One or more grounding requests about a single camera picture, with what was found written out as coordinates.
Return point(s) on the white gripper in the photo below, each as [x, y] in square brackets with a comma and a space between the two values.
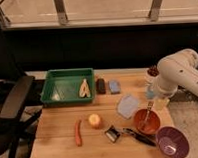
[159, 103]

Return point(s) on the yellow apple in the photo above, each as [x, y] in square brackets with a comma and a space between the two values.
[95, 121]

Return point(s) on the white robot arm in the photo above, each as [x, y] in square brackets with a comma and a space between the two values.
[178, 69]

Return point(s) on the orange bowl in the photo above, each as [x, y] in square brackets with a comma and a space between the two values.
[152, 124]

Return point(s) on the purple bowl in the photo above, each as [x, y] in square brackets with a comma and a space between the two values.
[172, 142]

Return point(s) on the metal spoon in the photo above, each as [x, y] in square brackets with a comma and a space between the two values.
[149, 107]

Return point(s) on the white cup with red contents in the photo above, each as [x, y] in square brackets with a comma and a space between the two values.
[151, 74]

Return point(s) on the light blue cloth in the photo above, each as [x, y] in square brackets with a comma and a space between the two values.
[127, 106]

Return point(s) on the blue sponge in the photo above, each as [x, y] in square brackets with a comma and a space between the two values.
[114, 87]

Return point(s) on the orange carrot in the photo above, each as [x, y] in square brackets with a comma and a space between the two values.
[77, 135]

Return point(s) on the green plastic tray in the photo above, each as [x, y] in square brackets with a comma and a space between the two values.
[62, 86]

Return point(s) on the black office chair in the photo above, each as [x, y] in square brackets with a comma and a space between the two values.
[12, 129]

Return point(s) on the black handled peeler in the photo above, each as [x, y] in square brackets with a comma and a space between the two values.
[113, 134]

